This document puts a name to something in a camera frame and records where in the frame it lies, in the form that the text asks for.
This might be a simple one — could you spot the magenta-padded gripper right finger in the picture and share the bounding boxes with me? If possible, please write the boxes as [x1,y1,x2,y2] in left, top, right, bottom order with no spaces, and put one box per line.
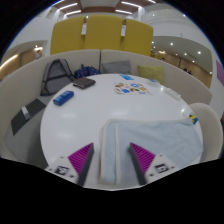
[128,142,177,186]

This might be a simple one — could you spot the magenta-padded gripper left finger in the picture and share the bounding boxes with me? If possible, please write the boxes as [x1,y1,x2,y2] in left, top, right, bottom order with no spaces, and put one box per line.
[44,142,96,187]

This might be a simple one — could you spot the light blue towel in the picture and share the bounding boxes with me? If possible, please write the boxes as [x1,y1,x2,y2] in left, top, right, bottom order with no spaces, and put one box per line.
[97,118,204,187]

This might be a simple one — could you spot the blue case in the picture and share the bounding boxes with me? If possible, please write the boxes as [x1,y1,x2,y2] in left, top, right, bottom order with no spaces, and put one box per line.
[52,90,75,107]

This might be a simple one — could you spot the yellow and blue toy figure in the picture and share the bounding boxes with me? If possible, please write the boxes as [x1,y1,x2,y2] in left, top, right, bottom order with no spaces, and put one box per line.
[187,112,199,125]

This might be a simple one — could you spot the colourful sticker sheet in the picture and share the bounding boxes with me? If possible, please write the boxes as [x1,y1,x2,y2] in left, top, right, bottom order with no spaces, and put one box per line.
[113,81,150,96]

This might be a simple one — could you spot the white flat box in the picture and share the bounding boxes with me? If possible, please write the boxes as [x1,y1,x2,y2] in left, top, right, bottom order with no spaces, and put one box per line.
[163,87,182,100]

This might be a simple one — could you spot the white armchair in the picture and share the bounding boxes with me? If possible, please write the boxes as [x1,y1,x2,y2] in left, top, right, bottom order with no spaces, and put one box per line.
[188,102,224,163]

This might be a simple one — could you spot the small blue-white box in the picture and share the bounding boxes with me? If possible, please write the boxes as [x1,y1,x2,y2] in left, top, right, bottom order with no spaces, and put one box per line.
[146,78,160,87]

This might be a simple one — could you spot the blue card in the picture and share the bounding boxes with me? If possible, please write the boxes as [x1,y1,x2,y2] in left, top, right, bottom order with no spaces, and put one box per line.
[119,73,135,82]

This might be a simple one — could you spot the yellow-green cushion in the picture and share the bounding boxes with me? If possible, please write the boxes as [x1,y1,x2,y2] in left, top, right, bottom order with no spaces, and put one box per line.
[137,64,166,86]

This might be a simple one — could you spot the grey backpack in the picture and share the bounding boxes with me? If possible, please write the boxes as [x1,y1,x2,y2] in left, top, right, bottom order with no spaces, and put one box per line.
[39,58,77,97]

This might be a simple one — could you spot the blue patterned bag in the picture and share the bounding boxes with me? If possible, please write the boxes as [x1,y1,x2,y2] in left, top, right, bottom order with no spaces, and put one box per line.
[73,64,102,80]

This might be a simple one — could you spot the grey cushion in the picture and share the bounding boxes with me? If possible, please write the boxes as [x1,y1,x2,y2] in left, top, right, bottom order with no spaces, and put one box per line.
[100,59,132,75]

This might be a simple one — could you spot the curved beige sofa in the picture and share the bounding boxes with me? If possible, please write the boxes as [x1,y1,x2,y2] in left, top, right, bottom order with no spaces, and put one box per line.
[0,49,214,161]

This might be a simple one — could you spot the person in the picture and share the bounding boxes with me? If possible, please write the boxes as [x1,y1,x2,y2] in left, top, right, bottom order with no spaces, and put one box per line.
[34,49,44,61]

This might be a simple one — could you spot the yellow acoustic panel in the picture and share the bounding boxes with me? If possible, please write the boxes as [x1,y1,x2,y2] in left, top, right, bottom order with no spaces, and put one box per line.
[120,18,154,58]
[49,16,87,56]
[83,14,126,52]

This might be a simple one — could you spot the ceiling lights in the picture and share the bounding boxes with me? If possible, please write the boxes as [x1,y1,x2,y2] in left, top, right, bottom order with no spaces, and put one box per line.
[54,0,158,17]

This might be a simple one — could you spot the pink wall poster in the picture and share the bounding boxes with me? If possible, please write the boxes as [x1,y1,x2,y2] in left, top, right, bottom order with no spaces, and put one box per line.
[215,59,224,87]

